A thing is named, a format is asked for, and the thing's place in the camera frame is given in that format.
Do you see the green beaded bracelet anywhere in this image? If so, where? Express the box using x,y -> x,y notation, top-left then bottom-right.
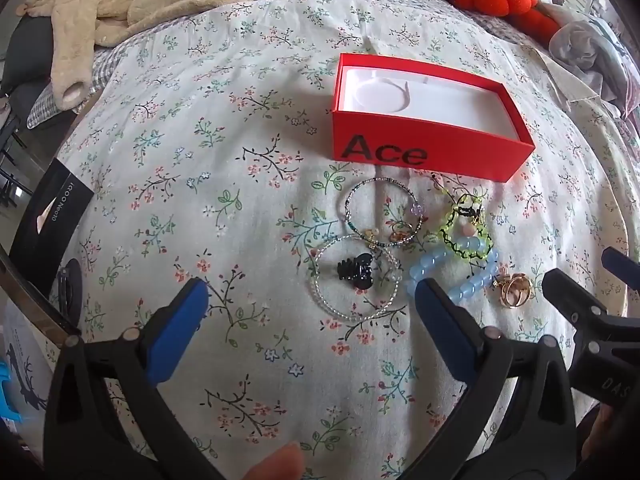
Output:
430,172 -> 493,263

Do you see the blue plastic item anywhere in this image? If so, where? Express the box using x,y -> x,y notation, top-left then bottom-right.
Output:
0,360 -> 23,421

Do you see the white deer print bag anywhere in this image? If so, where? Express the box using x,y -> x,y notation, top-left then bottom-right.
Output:
0,305 -> 51,441

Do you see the grey crumpled cloth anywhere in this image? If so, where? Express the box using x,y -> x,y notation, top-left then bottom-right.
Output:
547,10 -> 640,116

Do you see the floral bedsheet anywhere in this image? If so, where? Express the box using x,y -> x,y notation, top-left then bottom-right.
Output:
30,0 -> 640,480

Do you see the black hair claw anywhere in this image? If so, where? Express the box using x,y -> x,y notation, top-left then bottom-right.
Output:
334,252 -> 377,292

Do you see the person's right hand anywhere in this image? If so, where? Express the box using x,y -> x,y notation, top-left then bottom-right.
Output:
580,402 -> 640,480

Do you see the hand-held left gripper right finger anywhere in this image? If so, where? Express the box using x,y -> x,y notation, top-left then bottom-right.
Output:
400,277 -> 578,480

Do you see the beige fleece garment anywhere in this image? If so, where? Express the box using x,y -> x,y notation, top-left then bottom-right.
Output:
17,0 -> 261,111

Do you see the red cardboard box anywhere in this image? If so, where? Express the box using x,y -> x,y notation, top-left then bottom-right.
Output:
330,52 -> 537,182

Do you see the dark beaded bracelet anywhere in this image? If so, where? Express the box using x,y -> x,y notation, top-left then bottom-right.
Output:
336,176 -> 426,247

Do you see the black cardboard box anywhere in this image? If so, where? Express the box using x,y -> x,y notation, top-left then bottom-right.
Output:
9,157 -> 96,301

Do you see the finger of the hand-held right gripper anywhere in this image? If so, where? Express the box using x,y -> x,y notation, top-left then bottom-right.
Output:
541,268 -> 626,333
601,246 -> 640,292

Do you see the chunky gold ring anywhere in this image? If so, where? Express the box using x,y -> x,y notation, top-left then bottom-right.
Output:
492,272 -> 532,307

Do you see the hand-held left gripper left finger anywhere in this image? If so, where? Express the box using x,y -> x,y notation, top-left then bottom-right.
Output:
44,276 -> 226,480

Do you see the blue bead bracelet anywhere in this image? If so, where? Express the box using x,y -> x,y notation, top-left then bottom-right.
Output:
405,246 -> 501,306

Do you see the clear beaded bracelet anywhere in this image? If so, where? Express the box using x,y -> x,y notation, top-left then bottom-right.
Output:
306,234 -> 403,322

